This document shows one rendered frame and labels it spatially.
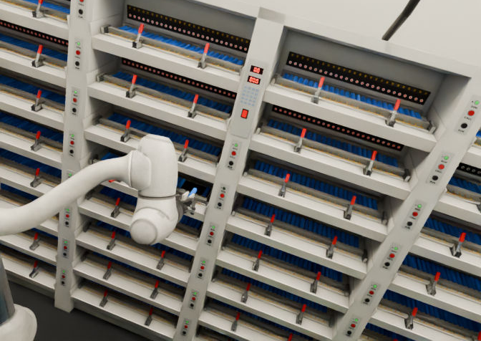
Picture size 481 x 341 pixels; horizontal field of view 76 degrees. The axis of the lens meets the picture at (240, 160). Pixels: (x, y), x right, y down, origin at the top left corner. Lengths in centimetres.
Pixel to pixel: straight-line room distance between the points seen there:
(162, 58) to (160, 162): 52
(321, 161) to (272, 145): 19
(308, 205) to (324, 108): 39
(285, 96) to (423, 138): 48
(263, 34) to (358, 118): 43
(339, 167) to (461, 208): 44
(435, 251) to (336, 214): 38
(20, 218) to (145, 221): 31
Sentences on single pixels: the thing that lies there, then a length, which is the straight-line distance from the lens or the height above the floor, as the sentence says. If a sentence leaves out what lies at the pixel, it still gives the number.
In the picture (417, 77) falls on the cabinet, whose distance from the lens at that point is 138.
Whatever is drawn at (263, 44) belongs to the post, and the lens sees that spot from 113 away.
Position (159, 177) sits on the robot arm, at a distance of 84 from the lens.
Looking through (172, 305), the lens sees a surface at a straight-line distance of 175.
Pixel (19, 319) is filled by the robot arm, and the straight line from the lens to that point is 145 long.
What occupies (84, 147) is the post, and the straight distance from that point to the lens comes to 154.
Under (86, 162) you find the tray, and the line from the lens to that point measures 158.
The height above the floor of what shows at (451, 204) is 128.
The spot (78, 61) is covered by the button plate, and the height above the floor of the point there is 137.
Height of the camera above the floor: 163
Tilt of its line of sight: 21 degrees down
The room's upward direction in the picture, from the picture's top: 16 degrees clockwise
